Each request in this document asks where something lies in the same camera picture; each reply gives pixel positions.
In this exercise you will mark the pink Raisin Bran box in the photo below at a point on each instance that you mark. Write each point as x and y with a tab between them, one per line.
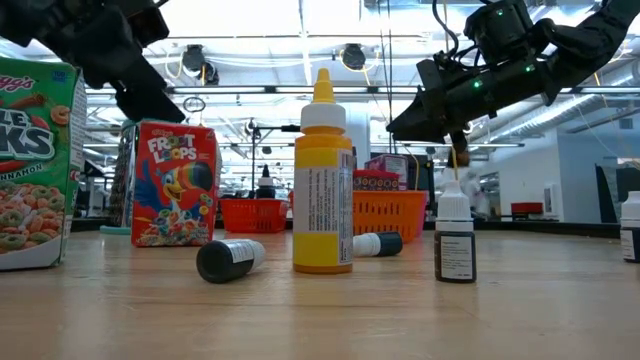
392	164

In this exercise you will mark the red-lidded spice jar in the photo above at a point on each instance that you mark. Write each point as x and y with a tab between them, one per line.
375	181

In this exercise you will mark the orange plastic basket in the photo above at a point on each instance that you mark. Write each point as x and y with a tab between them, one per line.
387	215

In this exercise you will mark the person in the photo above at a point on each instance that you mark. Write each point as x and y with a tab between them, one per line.
472	192

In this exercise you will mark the red bin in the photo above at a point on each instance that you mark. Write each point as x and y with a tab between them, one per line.
526	208

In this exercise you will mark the red plastic basket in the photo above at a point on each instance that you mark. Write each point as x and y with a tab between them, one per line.
252	216

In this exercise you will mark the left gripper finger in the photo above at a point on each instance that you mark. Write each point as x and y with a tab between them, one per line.
147	105

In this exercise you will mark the red Froot Loops box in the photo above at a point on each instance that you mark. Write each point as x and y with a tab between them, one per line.
175	190

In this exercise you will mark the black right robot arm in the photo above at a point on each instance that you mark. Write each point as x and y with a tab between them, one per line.
590	35

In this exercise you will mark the small dark dropper bottle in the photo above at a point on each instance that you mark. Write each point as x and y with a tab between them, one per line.
631	230
455	250
225	260
377	244

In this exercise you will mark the green Apple Jacks box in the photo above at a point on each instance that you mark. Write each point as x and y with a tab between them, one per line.
35	200

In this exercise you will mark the yellow squeeze bottle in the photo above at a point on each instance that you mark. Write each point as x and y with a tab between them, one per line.
322	200

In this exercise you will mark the black stand with crossbar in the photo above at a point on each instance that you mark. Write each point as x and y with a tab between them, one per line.
253	160

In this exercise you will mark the black squeeze bottle white collar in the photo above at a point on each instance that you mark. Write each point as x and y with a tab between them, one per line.
265	187

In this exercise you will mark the black monitor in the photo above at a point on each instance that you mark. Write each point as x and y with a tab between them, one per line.
607	195

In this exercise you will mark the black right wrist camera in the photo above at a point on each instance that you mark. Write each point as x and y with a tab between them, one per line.
500	27

